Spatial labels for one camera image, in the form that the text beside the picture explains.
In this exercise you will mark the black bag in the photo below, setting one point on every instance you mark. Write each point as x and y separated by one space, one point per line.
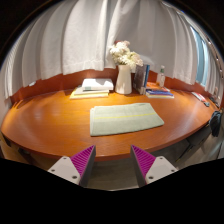
216 122

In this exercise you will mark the dark grey upright book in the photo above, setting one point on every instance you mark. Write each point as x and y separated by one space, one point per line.
138 78

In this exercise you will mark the red and white packet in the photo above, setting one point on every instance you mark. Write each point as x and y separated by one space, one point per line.
199 96

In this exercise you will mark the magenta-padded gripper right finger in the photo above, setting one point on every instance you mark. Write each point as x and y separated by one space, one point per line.
158 168

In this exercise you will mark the white ceramic vase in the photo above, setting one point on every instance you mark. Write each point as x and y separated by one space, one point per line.
123 81

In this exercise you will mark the grey flat book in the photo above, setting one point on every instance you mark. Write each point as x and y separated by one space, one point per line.
81 91

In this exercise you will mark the small dark object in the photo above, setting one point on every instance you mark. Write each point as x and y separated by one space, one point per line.
206 104

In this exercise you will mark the clear plastic bottle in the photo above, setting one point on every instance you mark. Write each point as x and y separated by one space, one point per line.
161 78

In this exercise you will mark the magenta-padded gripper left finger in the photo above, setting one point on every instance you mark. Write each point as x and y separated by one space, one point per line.
66 168

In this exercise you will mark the white closed book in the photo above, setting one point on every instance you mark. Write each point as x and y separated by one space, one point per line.
97 84

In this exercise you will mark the yellow flat book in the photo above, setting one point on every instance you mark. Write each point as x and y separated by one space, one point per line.
86 96

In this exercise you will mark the window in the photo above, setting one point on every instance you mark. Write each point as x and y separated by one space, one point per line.
201 58

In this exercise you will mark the white curtain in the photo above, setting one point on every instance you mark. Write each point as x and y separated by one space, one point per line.
83 36

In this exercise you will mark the pale green towel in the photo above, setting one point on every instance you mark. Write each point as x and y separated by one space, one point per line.
125 119

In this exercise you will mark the white flower bouquet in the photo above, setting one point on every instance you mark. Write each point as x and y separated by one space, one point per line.
124 55

